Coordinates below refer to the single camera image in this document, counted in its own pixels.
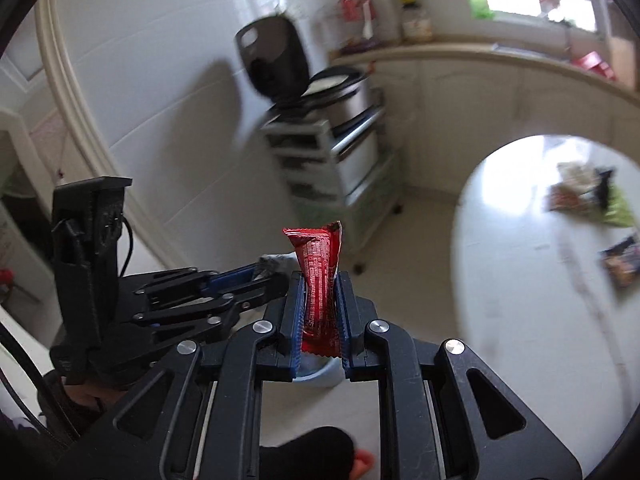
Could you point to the person's left hand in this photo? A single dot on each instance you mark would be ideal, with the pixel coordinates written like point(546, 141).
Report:
point(85, 397)

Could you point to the round marble table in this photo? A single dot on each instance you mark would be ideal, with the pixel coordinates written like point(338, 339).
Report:
point(525, 310)

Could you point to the large clear jar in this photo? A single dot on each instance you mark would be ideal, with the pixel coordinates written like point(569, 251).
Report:
point(416, 25)

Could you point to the white storage cart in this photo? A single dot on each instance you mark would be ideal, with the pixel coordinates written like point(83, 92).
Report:
point(325, 170)

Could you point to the red basin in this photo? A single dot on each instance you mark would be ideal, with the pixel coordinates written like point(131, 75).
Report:
point(595, 64)

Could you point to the black wrapper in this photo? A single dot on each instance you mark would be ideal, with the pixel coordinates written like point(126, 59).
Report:
point(604, 187)

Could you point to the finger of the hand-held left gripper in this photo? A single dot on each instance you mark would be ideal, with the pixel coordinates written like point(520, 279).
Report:
point(225, 280)
point(200, 322)

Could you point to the blue plastic bin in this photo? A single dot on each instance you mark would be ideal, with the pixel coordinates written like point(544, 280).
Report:
point(320, 376)

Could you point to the black rice cooker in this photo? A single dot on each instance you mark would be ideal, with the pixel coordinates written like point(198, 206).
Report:
point(272, 55)

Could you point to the person's black sock foot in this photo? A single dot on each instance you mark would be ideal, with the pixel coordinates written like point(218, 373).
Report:
point(310, 455)

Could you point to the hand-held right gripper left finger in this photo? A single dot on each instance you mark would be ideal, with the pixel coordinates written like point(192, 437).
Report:
point(298, 310)

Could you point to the cream door frame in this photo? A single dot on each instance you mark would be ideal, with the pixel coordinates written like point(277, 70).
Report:
point(82, 110)

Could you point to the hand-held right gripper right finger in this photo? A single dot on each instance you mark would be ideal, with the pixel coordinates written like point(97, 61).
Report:
point(344, 310)

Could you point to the brown red wrapper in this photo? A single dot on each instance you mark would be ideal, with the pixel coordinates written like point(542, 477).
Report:
point(570, 201)

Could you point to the dark snack packet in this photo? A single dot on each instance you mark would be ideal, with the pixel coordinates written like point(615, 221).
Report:
point(622, 262)

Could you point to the lime green wrapper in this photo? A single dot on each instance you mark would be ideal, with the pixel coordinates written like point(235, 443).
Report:
point(620, 210)

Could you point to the wooden cutting board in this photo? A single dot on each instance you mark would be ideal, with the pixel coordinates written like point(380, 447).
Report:
point(620, 57)

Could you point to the red snack wrapper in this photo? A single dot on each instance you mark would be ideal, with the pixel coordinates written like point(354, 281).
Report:
point(320, 280)

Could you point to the orange slipper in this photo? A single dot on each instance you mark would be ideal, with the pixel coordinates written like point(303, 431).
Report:
point(364, 462)

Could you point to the grey wrapper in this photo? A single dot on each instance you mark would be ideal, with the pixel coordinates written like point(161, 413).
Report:
point(274, 262)

